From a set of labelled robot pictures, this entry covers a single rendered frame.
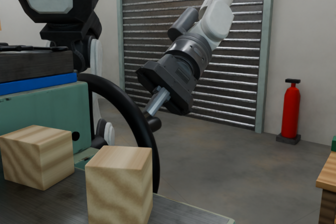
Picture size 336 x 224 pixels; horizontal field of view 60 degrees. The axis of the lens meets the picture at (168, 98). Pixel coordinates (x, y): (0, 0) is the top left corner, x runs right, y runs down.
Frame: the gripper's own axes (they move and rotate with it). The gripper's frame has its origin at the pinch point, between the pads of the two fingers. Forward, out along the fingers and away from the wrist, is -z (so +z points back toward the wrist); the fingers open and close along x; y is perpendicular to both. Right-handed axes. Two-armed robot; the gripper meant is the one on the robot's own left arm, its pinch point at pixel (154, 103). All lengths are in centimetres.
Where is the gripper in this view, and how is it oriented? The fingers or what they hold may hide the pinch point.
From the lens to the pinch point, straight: 52.5
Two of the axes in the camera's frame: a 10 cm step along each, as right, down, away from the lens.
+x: -7.0, -6.8, -2.1
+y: 5.5, -3.4, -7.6
